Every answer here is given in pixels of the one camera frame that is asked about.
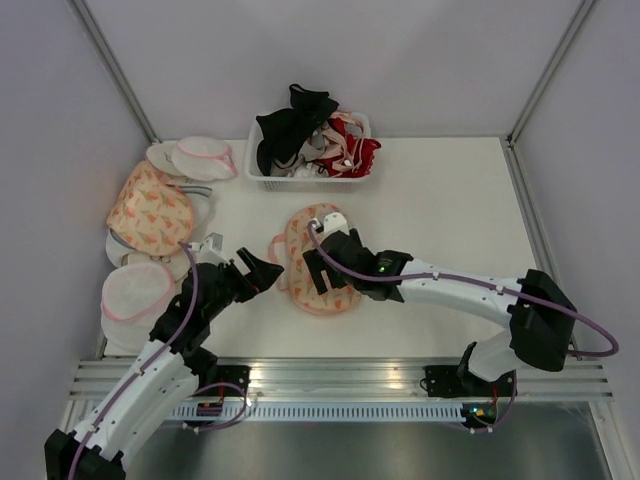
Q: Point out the cream laundry bag with glasses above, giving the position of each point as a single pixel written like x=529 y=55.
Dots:
x=120 y=254

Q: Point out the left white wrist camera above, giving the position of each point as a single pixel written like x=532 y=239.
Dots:
x=211 y=249

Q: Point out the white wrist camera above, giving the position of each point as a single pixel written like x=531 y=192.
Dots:
x=211 y=249
x=334 y=222

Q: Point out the tulip print mesh laundry bag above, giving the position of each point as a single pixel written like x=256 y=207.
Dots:
x=287 y=249

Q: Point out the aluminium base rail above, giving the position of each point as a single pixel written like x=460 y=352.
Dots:
x=378 y=379

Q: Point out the cream embroidered laundry bag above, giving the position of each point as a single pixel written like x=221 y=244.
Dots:
x=159 y=155

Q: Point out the white grey-trim laundry bag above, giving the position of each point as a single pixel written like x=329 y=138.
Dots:
x=198 y=198

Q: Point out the white slotted cable duct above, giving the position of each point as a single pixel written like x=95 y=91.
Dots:
x=324 y=412

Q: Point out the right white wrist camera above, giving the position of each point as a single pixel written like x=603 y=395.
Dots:
x=334 y=222

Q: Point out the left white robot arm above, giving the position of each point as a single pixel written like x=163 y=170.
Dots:
x=171 y=367

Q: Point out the left aluminium frame post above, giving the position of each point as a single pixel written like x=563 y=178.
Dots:
x=97 y=38

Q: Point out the white plastic basket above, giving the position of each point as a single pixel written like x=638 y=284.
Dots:
x=291 y=184

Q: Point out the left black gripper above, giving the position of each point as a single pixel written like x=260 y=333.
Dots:
x=261 y=276

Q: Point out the black bra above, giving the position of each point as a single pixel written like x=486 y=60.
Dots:
x=285 y=131

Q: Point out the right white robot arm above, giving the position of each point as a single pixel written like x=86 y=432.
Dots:
x=534 y=315

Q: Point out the large white pink-trim mesh bag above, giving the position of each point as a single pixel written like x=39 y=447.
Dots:
x=132 y=300

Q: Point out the beige pink bra in basket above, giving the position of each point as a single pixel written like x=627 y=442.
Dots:
x=319 y=147

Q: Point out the aluminium frame post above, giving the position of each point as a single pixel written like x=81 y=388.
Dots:
x=97 y=38
x=573 y=29

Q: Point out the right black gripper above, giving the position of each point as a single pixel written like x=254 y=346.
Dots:
x=316 y=265

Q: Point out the red bra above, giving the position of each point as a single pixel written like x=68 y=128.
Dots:
x=356 y=151

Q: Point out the right aluminium frame post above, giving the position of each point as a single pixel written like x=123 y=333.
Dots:
x=573 y=29

